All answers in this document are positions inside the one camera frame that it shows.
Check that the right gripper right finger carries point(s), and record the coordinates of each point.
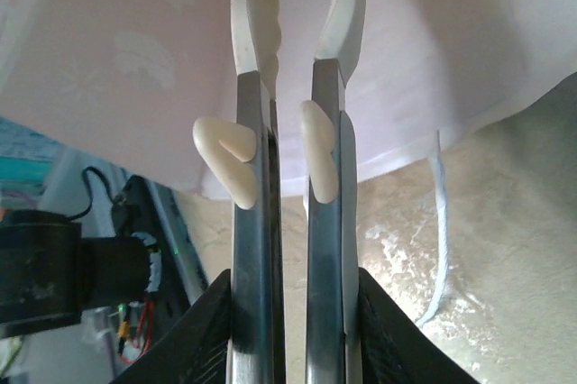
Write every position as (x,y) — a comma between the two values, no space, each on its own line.
(392,348)

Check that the metal tongs white tips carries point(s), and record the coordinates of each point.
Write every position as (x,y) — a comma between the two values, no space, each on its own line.
(252,222)

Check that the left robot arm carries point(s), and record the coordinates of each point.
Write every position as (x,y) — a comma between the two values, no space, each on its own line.
(36,267)

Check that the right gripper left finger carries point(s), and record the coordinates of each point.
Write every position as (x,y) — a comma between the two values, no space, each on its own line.
(198,343)

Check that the white paper bag red print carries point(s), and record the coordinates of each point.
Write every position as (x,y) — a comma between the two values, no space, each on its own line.
(112,41)

